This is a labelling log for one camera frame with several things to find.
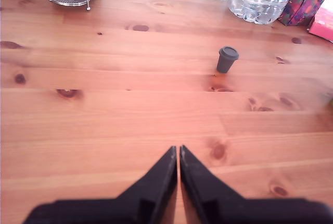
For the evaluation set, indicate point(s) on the dark grey coffee capsule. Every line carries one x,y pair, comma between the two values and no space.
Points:
225,61

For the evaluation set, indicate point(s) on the floral tissue box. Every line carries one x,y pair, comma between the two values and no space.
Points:
304,2

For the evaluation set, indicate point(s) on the pink flat box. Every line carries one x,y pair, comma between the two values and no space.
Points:
323,26

